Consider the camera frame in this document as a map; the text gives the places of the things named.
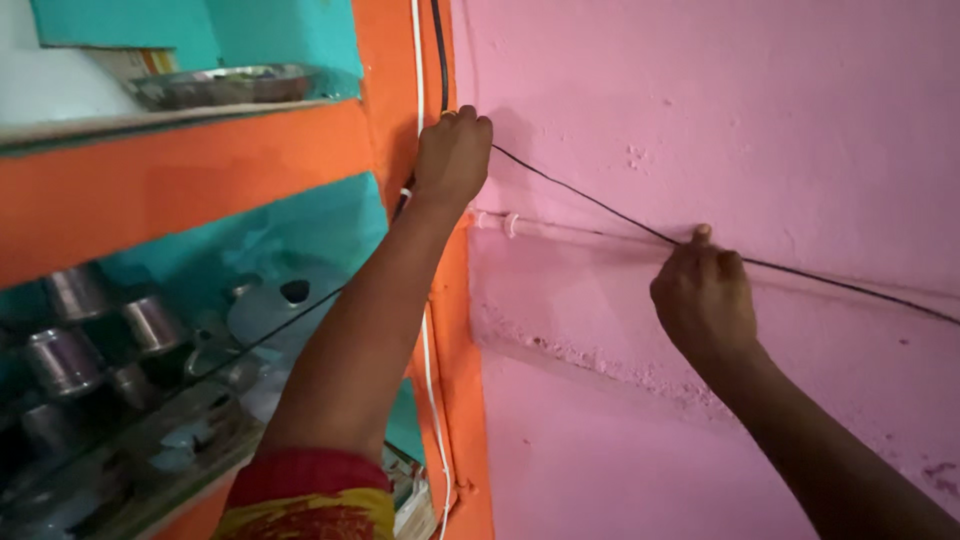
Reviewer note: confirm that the group of steel tumblers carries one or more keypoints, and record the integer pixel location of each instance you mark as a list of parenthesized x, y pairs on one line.
[(67, 360)]

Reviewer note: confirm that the orange and teal shelf unit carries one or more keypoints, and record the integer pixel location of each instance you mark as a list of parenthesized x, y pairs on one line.
[(187, 180)]

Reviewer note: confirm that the pink wall conduit pipe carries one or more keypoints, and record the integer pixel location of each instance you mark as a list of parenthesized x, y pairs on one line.
[(585, 237)]

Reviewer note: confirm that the steel plate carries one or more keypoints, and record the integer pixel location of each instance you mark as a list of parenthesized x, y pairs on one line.
[(225, 84)]

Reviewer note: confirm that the red and yellow sleeve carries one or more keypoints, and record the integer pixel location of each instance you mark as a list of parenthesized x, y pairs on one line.
[(307, 495)]

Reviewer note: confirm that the person's left hand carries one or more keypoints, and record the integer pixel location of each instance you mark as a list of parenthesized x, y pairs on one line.
[(450, 161)]

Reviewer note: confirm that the white pipe clip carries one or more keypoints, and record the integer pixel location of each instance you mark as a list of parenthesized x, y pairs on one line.
[(512, 224), (480, 219)]

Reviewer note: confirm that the person's left fingers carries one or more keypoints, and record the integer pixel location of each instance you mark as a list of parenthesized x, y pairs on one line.
[(469, 120)]

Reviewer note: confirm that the person's right hand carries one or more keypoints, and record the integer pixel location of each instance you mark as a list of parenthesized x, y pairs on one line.
[(701, 304)]

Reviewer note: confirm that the stack of papers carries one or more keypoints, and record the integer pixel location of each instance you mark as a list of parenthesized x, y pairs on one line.
[(412, 495)]

